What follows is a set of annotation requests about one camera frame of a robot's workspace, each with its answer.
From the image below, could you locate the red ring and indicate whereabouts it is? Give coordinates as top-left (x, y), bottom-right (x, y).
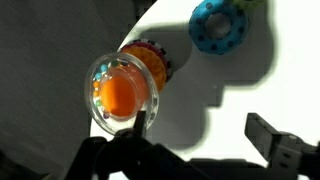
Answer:
top-left (120, 41), bottom-right (172, 84)

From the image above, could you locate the orange bumpy ring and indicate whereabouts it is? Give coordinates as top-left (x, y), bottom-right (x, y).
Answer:
top-left (121, 44), bottom-right (168, 93)

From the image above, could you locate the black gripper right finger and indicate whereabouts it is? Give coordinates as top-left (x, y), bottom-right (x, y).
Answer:
top-left (244, 112), bottom-right (320, 180)

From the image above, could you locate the orange stacking peg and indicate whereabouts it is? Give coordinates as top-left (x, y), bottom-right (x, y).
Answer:
top-left (98, 64), bottom-right (150, 118)

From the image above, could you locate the black white striped base ring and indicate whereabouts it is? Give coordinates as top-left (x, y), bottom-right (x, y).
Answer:
top-left (123, 37), bottom-right (175, 83)

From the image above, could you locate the transparent ring with coloured beads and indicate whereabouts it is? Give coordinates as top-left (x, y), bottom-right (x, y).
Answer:
top-left (83, 51), bottom-right (161, 136)

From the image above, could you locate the green spiky ring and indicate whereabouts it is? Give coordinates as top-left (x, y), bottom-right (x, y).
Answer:
top-left (231, 0), bottom-right (268, 11)

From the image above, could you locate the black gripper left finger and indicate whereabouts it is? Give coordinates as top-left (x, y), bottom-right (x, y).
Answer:
top-left (64, 110), bottom-right (215, 180)

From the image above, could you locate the blue dotted ring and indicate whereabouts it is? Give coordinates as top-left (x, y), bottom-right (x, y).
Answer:
top-left (188, 0), bottom-right (250, 56)

